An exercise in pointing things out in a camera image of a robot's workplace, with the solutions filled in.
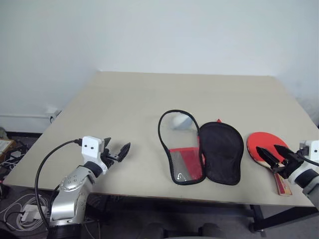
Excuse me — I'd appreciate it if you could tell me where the black metal table frame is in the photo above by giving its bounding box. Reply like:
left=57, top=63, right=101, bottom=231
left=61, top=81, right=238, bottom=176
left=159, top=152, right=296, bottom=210
left=249, top=204, right=319, bottom=233

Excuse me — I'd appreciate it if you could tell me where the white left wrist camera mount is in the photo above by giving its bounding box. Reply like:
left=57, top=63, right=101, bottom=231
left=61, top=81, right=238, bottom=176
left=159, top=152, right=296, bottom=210
left=81, top=136, right=108, bottom=173

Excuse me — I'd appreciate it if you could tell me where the white power strip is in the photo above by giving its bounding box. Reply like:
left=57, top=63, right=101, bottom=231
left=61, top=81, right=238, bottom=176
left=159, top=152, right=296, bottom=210
left=20, top=204, right=48, bottom=223

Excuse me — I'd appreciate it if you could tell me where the black clear paddle case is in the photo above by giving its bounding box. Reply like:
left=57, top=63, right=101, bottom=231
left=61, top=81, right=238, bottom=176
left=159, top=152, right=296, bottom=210
left=158, top=109, right=244, bottom=186

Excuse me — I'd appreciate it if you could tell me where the white wall socket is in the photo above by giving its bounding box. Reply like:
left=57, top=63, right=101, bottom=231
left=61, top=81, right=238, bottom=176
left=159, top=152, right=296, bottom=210
left=45, top=106, right=62, bottom=123

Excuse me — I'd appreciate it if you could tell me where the white wall cable conduit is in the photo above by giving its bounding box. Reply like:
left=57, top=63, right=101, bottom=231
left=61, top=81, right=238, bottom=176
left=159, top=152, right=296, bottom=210
left=0, top=114, right=50, bottom=120

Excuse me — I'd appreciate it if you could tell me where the white floor cable bundle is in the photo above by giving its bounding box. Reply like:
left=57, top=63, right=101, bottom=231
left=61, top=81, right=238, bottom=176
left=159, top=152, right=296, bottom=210
left=0, top=193, right=50, bottom=233

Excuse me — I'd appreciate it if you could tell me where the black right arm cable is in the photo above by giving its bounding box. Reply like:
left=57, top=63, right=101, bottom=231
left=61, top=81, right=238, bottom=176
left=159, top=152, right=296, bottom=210
left=302, top=154, right=319, bottom=166

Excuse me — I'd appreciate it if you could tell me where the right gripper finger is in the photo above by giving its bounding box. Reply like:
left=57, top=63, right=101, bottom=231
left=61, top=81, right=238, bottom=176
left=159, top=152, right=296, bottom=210
left=273, top=144, right=291, bottom=160
left=256, top=146, right=278, bottom=169

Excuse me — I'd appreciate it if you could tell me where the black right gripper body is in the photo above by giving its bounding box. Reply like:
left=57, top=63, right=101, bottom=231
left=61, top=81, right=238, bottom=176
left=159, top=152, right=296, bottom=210
left=271, top=151, right=305, bottom=179

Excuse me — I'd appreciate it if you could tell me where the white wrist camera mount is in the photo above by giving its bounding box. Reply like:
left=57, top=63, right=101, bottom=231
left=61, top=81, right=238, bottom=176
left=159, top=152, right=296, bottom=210
left=81, top=136, right=108, bottom=173
left=288, top=139, right=319, bottom=184

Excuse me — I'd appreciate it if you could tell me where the brown cardboard box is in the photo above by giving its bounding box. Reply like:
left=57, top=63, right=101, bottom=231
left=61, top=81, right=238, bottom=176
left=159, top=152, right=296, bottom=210
left=0, top=138, right=16, bottom=161

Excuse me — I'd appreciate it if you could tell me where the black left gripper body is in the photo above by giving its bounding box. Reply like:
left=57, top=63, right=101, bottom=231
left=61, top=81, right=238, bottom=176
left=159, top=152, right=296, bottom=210
left=101, top=146, right=120, bottom=167

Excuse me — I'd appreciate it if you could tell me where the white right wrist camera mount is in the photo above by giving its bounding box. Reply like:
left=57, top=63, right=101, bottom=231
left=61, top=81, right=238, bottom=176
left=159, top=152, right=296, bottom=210
left=288, top=139, right=319, bottom=184

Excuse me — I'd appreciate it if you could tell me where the red table tennis paddle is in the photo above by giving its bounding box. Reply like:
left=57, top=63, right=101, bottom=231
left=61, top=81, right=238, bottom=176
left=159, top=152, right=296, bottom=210
left=246, top=131, right=293, bottom=197

